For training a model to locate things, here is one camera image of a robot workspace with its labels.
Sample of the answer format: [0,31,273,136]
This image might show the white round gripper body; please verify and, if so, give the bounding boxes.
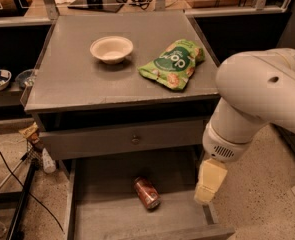
[202,123,250,163]

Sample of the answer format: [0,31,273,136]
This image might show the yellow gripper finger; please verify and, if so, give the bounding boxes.
[198,158,228,193]
[194,185,215,204]

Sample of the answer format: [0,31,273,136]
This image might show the red coke can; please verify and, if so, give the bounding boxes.
[134,177,161,210]

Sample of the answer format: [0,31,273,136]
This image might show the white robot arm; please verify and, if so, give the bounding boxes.
[194,48,295,204]

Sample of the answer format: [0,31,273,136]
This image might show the grey upper drawer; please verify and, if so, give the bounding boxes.
[41,117,204,160]

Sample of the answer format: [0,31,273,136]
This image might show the grey open middle drawer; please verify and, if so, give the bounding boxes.
[66,147,234,240]

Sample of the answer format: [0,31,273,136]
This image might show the grey drawer cabinet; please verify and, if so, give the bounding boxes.
[20,10,221,162]

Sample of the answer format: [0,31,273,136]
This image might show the green chip bag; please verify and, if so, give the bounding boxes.
[138,39,205,91]

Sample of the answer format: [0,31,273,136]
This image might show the white paper bowl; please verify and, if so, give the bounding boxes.
[90,36,133,65]

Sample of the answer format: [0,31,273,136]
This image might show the white plastic bottle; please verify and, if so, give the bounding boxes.
[42,149,56,174]

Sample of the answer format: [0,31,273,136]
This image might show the brown snack packet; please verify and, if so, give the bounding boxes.
[19,123,44,151]

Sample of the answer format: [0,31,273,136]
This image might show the black metal stand leg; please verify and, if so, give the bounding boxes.
[6,164,37,240]

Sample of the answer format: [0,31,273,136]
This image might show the black monitor stand base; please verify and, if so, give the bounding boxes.
[68,0,122,13]

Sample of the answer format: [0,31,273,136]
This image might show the grey glass bowl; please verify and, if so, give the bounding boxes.
[15,69,37,89]

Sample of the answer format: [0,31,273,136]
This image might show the black floor cable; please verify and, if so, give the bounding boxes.
[0,134,65,233]

